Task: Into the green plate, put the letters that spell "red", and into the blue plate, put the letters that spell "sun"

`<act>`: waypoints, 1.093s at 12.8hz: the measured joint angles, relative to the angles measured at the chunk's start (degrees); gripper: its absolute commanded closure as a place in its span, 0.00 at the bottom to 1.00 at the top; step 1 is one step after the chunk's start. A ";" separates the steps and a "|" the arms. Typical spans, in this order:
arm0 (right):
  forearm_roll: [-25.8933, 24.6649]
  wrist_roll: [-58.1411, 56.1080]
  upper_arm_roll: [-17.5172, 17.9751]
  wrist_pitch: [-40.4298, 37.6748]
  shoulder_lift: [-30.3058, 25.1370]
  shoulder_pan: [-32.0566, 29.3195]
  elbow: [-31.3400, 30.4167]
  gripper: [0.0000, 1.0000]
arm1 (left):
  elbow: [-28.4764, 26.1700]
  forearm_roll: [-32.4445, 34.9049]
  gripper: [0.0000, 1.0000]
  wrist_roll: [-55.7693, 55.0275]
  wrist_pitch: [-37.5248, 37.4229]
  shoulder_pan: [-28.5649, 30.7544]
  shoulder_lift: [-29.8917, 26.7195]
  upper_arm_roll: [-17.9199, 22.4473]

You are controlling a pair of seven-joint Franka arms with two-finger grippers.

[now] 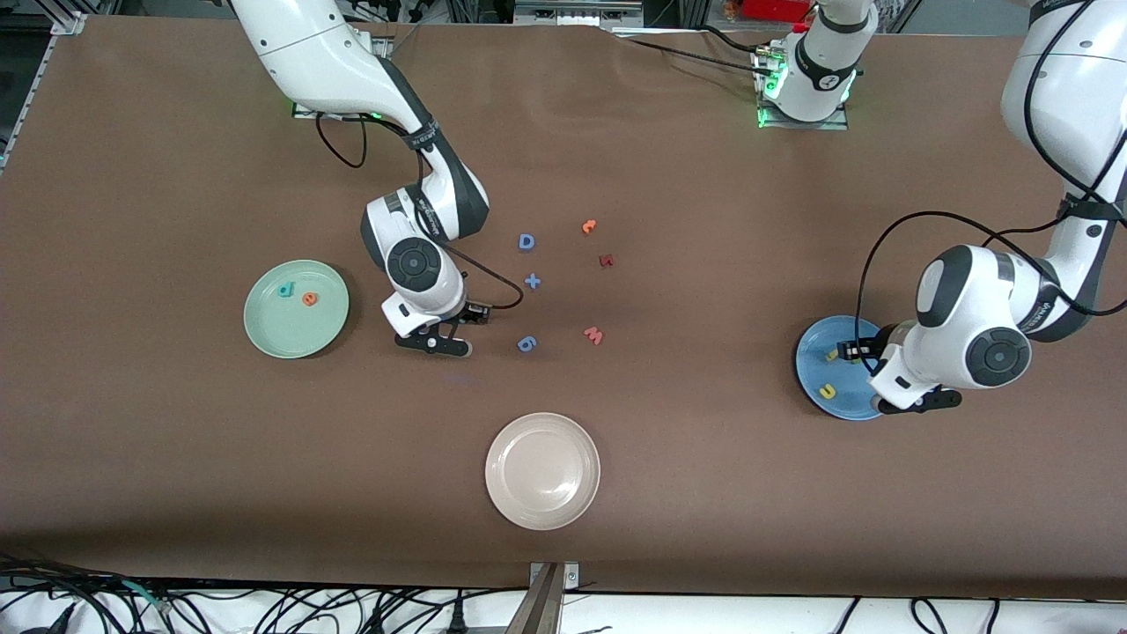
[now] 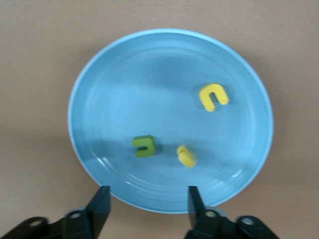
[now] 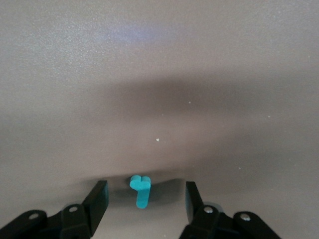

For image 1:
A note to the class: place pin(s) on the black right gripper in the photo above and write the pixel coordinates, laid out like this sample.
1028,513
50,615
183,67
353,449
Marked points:
467,312

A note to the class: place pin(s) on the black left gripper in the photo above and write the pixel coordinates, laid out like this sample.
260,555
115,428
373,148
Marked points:
864,350

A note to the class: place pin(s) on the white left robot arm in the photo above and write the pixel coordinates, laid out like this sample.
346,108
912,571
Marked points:
1074,88

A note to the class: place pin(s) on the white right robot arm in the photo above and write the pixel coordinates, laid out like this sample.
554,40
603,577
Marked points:
308,53

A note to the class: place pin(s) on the blue plate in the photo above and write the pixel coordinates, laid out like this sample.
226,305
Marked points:
814,379

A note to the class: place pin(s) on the blue number six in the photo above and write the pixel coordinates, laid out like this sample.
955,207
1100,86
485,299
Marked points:
526,344

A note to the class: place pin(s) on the blue letter D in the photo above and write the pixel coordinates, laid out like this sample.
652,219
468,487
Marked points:
521,242

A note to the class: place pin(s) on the pink letter w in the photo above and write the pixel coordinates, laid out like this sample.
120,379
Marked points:
593,335

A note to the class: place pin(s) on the beige plate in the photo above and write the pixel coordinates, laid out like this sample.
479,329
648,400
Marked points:
542,471

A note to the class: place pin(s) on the brown table cover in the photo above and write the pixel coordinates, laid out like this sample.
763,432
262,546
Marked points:
563,158

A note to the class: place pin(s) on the green plate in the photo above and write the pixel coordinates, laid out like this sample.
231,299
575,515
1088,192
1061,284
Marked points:
296,330

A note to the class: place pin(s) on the black power plug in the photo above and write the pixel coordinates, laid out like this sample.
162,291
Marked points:
457,621

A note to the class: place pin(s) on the grey equipment box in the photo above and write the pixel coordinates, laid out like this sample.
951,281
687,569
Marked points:
577,11

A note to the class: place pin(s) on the red box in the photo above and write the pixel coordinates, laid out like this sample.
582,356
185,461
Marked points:
775,9

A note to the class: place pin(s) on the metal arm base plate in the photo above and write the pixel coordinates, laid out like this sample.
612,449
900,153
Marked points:
836,123
299,111

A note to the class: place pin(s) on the aluminium mount post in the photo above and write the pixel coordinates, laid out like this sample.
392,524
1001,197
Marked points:
541,608

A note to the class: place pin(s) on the aluminium edge rail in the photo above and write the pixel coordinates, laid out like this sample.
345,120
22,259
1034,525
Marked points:
69,24

